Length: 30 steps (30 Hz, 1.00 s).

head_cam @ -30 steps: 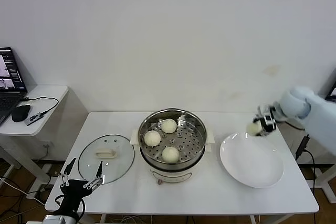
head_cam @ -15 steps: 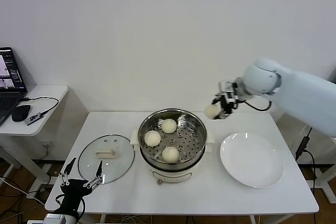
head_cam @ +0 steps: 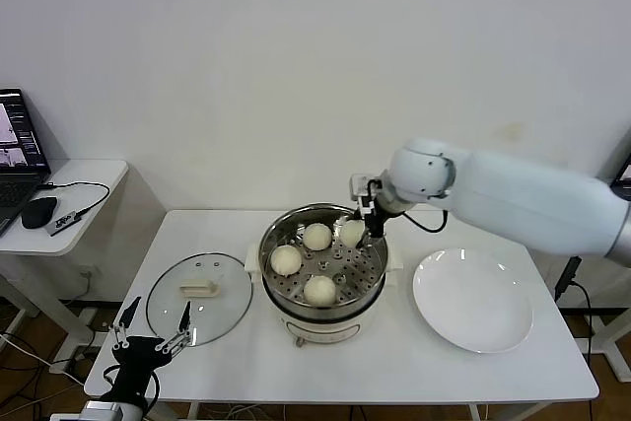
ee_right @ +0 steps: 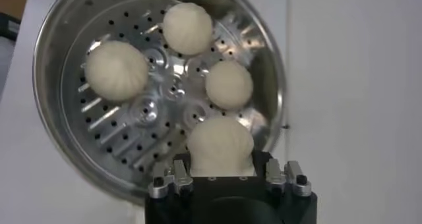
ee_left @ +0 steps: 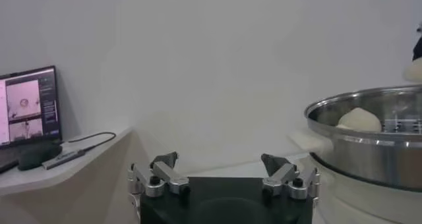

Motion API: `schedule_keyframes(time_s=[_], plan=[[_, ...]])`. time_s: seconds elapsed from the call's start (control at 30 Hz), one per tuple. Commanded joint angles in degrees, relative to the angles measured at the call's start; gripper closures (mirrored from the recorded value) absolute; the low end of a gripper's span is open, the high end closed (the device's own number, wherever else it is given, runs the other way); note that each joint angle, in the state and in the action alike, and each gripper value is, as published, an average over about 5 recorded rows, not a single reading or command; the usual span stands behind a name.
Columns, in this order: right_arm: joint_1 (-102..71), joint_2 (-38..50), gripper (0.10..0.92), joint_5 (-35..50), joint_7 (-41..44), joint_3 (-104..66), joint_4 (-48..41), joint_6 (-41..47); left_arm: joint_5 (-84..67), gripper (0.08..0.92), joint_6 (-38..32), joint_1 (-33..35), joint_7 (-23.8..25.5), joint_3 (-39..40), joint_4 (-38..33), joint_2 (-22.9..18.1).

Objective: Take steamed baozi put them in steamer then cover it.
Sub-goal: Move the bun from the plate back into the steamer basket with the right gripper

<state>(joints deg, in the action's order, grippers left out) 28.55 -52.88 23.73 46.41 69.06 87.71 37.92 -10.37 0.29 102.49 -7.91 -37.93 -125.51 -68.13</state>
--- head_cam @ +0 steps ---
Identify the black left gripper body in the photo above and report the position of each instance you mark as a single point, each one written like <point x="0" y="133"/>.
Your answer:
<point x="135" y="362"/>

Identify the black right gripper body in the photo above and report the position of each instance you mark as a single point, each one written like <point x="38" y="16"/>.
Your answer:
<point x="375" y="216"/>

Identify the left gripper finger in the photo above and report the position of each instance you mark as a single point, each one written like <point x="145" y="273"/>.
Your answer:
<point x="130" y="315"/>
<point x="185" y="322"/>

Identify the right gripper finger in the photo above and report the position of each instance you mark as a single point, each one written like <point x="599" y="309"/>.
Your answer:
<point x="356" y="216"/>
<point x="367" y="241"/>

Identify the white steamed baozi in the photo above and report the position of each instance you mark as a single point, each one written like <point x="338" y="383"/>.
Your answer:
<point x="286" y="260"/>
<point x="320" y="291"/>
<point x="316" y="237"/>
<point x="351" y="234"/>

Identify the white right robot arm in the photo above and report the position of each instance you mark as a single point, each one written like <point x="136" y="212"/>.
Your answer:
<point x="517" y="194"/>

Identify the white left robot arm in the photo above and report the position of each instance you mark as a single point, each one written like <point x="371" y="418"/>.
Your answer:
<point x="103" y="411"/>

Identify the stainless steel steamer basket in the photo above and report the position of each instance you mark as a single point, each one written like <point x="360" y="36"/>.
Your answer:
<point x="355" y="283"/>

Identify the cream electric cooker base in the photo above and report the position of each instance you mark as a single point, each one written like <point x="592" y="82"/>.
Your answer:
<point x="325" y="329"/>

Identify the white round plate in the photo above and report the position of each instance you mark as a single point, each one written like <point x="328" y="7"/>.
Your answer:
<point x="468" y="302"/>

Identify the black computer mouse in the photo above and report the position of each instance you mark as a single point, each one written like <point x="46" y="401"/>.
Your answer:
<point x="38" y="212"/>

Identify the white side table rounded corners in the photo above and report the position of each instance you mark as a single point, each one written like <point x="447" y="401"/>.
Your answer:
<point x="98" y="174"/>

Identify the black laptop with lit screen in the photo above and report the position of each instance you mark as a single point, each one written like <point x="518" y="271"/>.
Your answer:
<point x="15" y="189"/>

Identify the white side table square corners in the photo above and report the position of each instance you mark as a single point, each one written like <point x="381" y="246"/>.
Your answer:
<point x="616" y="367"/>

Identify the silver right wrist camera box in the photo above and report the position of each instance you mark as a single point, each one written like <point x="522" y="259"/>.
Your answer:
<point x="365" y="187"/>

